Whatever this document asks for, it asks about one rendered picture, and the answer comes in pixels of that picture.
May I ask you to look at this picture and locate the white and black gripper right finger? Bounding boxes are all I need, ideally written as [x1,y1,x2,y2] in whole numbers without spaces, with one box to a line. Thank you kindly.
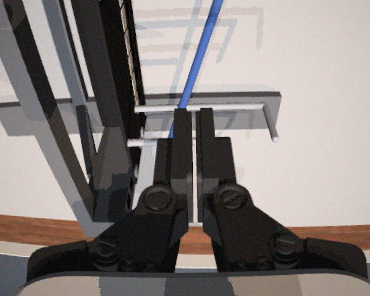
[195,108,368,279]

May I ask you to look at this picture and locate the grey metal rack frame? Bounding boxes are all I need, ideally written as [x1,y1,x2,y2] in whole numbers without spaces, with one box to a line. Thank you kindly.
[0,0,282,237]

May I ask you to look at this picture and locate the blue cable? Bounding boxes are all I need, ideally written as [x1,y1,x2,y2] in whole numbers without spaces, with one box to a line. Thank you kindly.
[178,0,223,108]

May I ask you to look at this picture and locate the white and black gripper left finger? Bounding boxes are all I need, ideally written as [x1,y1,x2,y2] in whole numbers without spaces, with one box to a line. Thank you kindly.
[26,108,193,283]

